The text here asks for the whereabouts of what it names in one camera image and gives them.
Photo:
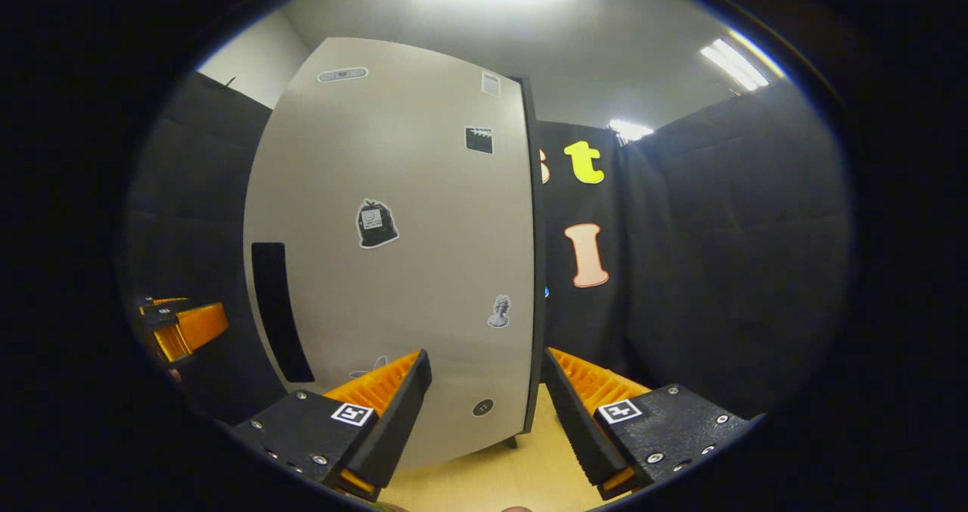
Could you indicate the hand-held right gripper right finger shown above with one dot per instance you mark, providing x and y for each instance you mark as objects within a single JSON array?
[{"x": 571, "y": 414}]

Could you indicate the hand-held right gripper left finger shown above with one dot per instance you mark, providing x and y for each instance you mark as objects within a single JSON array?
[{"x": 401, "y": 414}]

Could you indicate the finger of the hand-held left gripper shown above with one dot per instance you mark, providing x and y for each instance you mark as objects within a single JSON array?
[
  {"x": 162, "y": 305},
  {"x": 197, "y": 329}
]

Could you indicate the light grey cabinet door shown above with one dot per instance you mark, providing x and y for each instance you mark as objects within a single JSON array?
[{"x": 423, "y": 232}]

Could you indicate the black backdrop cloth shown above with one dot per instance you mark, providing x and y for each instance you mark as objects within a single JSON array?
[{"x": 718, "y": 270}]

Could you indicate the small ceiling light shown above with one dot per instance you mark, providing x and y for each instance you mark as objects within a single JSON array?
[{"x": 630, "y": 129}]

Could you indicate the long ceiling light strip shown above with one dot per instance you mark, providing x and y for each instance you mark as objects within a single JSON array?
[{"x": 733, "y": 64}]

